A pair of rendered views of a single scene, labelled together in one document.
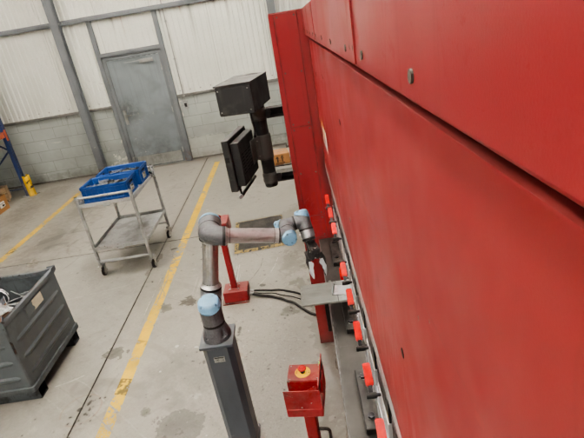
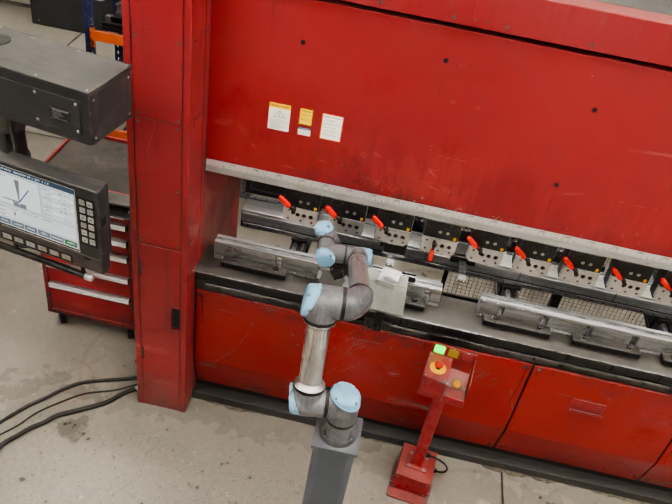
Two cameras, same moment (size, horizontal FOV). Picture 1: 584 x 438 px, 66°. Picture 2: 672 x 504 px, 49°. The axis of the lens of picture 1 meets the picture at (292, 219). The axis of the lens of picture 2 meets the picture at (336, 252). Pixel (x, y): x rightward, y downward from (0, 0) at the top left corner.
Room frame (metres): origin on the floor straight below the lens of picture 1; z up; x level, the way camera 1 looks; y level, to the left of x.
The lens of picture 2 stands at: (2.13, 2.30, 3.03)
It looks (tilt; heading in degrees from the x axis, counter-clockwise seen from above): 38 degrees down; 271
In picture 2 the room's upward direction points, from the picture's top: 10 degrees clockwise
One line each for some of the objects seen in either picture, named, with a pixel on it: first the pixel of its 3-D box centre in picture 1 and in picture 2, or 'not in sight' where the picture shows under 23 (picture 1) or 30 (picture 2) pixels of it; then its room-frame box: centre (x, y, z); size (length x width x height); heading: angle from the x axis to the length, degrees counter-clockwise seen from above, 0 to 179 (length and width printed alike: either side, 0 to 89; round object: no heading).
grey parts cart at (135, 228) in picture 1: (128, 218); not in sight; (4.94, 1.87, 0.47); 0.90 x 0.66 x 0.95; 178
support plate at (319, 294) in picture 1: (327, 292); (385, 291); (1.91, -0.11, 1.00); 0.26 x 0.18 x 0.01; 87
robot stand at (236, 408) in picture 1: (232, 390); (324, 489); (2.02, 0.50, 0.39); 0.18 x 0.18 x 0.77; 88
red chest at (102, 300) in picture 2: not in sight; (106, 241); (3.38, -0.69, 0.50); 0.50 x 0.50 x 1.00; 87
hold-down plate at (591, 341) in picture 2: not in sight; (605, 345); (0.90, -0.15, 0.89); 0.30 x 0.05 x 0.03; 177
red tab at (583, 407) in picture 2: not in sight; (587, 408); (0.89, -0.04, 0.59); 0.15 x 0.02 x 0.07; 177
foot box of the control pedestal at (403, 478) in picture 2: not in sight; (413, 474); (1.59, 0.10, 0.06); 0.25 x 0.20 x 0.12; 80
